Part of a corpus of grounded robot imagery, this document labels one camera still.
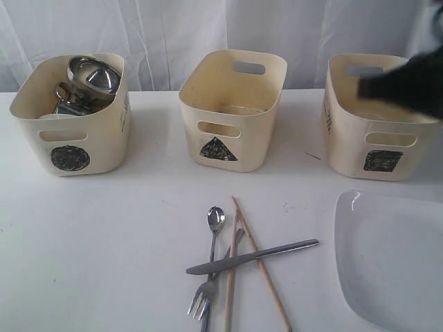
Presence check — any steel table knife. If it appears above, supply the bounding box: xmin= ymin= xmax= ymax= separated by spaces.
xmin=186 ymin=239 xmax=320 ymax=275

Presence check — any stainless steel bowl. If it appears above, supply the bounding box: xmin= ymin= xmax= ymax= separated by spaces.
xmin=67 ymin=55 xmax=121 ymax=95

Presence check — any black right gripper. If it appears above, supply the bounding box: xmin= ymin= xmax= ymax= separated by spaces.
xmin=356 ymin=46 xmax=442 ymax=120

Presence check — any small steel teaspoon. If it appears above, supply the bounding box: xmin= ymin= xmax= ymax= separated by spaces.
xmin=201 ymin=206 xmax=227 ymax=332

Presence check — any cream bin with square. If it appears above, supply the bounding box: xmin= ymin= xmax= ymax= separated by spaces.
xmin=321 ymin=54 xmax=441 ymax=181

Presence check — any white backdrop curtain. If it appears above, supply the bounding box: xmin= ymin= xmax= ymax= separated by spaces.
xmin=1 ymin=0 xmax=440 ymax=92

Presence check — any cream bin with circle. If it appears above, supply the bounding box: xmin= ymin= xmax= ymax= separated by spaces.
xmin=10 ymin=53 xmax=132 ymax=176

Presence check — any white square plate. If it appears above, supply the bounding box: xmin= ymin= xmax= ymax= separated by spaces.
xmin=334 ymin=190 xmax=442 ymax=331

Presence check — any wooden chopstick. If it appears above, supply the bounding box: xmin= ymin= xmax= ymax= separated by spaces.
xmin=224 ymin=210 xmax=239 ymax=332
xmin=231 ymin=196 xmax=293 ymax=331

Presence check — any cream bin with triangle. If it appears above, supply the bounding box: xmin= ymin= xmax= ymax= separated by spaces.
xmin=179 ymin=49 xmax=287 ymax=172

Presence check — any shiny steel mug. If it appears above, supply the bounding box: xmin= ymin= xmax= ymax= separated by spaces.
xmin=55 ymin=82 xmax=80 ymax=105

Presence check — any small steel fork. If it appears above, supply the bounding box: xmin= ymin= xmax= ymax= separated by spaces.
xmin=187 ymin=228 xmax=246 ymax=320

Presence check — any matte steel mug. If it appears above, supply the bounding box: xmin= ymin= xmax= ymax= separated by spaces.
xmin=53 ymin=95 xmax=112 ymax=116

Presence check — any white ceramic bowl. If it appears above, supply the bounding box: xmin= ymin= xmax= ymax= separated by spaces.
xmin=39 ymin=113 xmax=73 ymax=120

